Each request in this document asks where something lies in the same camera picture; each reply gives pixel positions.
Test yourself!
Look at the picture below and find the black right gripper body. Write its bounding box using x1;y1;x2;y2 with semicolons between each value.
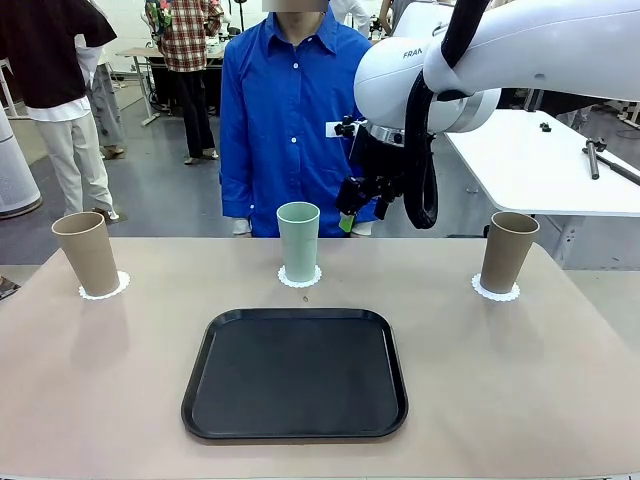
349;122;409;201

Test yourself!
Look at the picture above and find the mint green tall cup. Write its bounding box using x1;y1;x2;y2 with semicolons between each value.
276;201;321;283

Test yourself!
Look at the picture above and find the white scalloped paper coaster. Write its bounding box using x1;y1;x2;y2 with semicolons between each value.
277;263;322;289
78;270;132;301
471;272;521;304

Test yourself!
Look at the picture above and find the brown tall cup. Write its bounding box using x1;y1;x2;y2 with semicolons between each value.
51;211;121;296
479;211;541;295

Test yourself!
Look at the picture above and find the blue-sleeved right forearm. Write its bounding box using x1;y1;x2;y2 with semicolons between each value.
219;149;256;236

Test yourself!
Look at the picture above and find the person in blue shirt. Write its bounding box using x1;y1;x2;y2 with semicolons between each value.
219;0;384;239

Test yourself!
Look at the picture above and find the white folding table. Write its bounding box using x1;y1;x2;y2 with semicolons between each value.
439;107;640;269

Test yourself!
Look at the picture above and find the person in white shirt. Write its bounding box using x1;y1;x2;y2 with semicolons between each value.
332;0;374;39

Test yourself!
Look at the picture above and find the black plastic tray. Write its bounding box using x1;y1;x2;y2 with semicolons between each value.
180;307;409;441

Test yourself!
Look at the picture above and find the person in black dress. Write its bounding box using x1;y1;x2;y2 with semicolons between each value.
544;89;626;132

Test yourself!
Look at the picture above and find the short black metal rod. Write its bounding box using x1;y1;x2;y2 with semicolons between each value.
582;138;609;180

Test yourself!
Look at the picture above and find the person in plaid shirt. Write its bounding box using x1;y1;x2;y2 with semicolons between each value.
144;0;224;165

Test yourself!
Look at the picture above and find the long black metal rod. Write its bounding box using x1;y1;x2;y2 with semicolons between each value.
597;153;640;185

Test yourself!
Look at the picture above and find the grey background desk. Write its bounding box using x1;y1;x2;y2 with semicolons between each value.
115;47;226;126

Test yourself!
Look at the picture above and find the person in grey trousers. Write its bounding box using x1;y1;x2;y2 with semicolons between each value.
74;34;126;160

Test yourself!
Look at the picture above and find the white cylindrical air purifier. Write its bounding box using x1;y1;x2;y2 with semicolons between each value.
0;107;42;219

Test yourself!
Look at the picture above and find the person in black top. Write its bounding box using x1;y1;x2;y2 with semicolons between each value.
0;0;121;224

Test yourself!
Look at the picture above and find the thick black right arm hose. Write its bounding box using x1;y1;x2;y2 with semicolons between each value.
402;0;489;230

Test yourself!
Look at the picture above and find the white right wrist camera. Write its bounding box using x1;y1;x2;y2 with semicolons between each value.
325;115;362;139

